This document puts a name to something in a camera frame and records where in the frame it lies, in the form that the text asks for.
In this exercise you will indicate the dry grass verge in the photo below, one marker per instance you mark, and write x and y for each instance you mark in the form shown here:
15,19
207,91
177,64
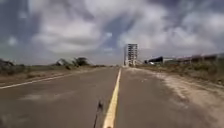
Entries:
203,70
20,75

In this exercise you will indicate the tree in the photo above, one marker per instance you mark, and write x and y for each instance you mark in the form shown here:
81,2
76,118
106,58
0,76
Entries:
80,61

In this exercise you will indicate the reddish brown asphalt road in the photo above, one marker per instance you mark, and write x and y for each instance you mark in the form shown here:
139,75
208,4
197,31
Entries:
66,100

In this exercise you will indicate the robot's own part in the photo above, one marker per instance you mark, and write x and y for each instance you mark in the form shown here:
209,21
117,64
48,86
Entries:
99,106

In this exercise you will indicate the tall pale building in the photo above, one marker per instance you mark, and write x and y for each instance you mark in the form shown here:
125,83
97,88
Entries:
131,55

